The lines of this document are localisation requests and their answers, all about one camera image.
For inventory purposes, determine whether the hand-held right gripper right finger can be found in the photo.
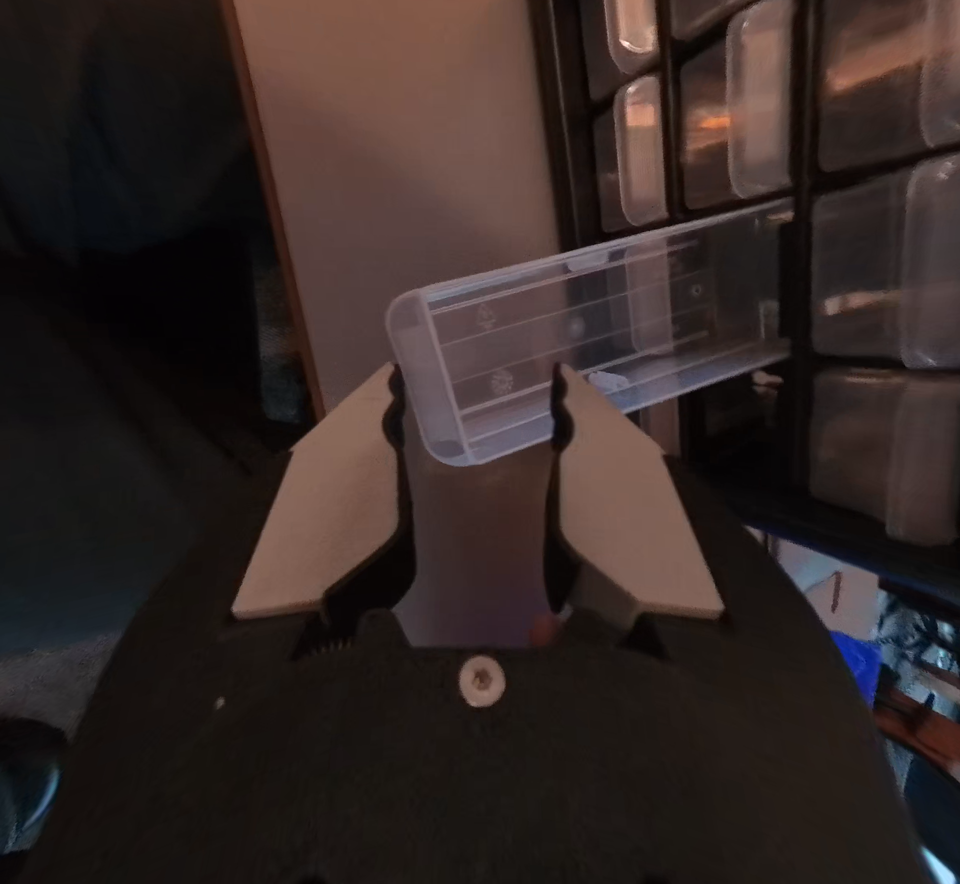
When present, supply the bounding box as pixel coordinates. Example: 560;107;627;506
541;361;726;647

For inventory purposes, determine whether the black drawer cabinet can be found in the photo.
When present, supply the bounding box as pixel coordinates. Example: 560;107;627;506
528;0;960;600

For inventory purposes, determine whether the clear plastic drawer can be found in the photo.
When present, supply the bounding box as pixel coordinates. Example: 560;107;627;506
386;197;796;467

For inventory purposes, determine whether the dark cloth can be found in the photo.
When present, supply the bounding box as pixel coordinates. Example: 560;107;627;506
0;0;309;450

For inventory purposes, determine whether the bank of clear drawers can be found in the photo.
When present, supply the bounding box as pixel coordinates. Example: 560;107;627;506
577;0;960;548

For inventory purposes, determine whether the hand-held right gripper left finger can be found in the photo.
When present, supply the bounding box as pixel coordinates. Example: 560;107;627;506
231;361;418;621

